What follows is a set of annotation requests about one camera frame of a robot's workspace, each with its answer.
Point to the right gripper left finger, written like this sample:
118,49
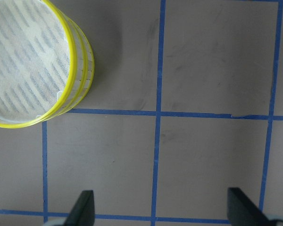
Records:
83,212

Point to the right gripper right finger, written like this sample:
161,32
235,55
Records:
241,211

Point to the yellow steamer layer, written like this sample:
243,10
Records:
81,72
38,62

